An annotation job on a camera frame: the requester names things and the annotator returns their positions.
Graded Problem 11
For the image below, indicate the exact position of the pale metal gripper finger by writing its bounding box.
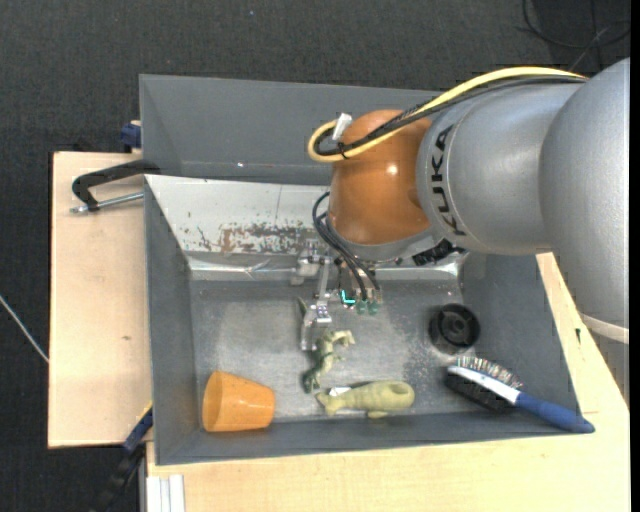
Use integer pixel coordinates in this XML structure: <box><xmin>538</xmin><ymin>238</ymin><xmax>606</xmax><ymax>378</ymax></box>
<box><xmin>298</xmin><ymin>302</ymin><xmax>333</xmax><ymax>353</ymax></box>

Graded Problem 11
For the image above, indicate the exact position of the green toy dinosaur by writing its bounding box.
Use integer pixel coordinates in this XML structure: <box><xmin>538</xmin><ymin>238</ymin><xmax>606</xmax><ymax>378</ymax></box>
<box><xmin>301</xmin><ymin>327</ymin><xmax>357</xmax><ymax>395</ymax></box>

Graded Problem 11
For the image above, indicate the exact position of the grey metal bin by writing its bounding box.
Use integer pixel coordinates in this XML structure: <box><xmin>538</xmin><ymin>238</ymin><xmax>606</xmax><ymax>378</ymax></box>
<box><xmin>138</xmin><ymin>73</ymin><xmax>597</xmax><ymax>467</ymax></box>

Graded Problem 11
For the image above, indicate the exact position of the pale green toy whale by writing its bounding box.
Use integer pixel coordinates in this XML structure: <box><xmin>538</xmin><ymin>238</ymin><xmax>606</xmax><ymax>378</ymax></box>
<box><xmin>314</xmin><ymin>379</ymin><xmax>417</xmax><ymax>420</ymax></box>

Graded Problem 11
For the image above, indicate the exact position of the orange plastic cup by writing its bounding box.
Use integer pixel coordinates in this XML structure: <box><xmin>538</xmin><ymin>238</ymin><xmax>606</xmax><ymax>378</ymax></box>
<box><xmin>201</xmin><ymin>369</ymin><xmax>277</xmax><ymax>434</ymax></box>

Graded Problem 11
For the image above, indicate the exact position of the black round ribbed cap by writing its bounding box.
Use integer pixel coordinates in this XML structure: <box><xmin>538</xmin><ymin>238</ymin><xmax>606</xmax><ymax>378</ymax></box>
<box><xmin>428</xmin><ymin>302</ymin><xmax>482</xmax><ymax>358</ymax></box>

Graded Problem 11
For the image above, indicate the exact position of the pale wood flat board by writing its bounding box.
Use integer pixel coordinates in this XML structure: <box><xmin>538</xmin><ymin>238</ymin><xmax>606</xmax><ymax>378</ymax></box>
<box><xmin>47</xmin><ymin>150</ymin><xmax>154</xmax><ymax>449</ymax></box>

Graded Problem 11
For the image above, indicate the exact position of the black cylinder on white bracket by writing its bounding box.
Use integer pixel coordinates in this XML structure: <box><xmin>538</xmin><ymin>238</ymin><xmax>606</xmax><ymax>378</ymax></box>
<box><xmin>400</xmin><ymin>239</ymin><xmax>471</xmax><ymax>269</ymax></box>

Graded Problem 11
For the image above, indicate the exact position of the blue handled hair brush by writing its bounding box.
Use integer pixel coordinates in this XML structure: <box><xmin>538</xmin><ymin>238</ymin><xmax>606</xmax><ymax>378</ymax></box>
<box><xmin>444</xmin><ymin>355</ymin><xmax>597</xmax><ymax>435</ymax></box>

